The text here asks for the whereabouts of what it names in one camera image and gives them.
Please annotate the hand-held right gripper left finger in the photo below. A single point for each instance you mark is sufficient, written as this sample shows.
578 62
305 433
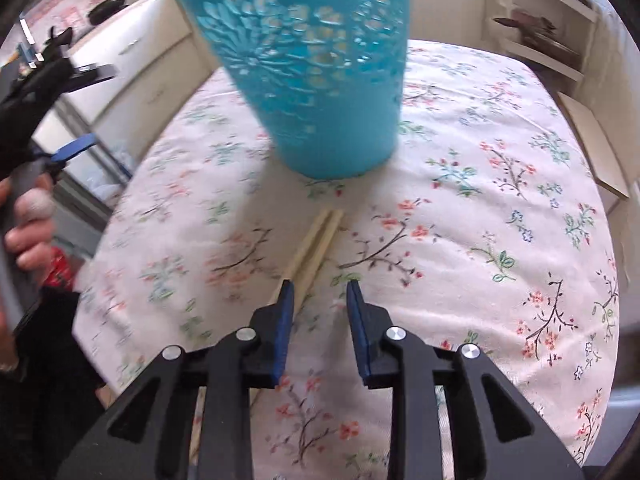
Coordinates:
285 330

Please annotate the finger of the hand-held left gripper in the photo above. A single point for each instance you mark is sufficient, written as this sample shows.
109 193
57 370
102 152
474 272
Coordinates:
95 72
75 147

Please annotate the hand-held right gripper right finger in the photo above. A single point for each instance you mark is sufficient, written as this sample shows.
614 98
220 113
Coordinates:
357 330

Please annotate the slim bamboo chopstick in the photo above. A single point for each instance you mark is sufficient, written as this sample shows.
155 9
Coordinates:
322 247
305 242

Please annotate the teal perforated plastic container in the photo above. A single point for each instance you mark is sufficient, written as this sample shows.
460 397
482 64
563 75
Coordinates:
340 135

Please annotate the person's left forearm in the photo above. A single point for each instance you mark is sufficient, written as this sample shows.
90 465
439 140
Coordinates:
6 345

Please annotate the person's left hand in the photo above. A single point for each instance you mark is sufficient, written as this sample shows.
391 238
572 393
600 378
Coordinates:
32 240

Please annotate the white drawer cabinet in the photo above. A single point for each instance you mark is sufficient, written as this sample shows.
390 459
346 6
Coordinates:
135 65

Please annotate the clear plastic bag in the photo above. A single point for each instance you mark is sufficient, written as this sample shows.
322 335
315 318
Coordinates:
110 185

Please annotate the red patterned cloth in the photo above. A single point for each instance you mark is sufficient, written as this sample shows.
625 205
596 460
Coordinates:
59 270

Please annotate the floral tablecloth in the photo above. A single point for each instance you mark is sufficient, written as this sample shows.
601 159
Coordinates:
475 240

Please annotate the dark cloth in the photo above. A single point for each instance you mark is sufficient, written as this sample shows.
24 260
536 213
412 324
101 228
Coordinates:
50 400

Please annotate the cardboard sheet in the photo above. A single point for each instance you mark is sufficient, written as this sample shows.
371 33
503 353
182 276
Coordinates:
595 145

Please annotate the brown wooden object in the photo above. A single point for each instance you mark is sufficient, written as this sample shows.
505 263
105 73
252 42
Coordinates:
525 25

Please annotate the pink wall poster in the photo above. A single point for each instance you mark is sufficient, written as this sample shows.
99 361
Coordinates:
60 10

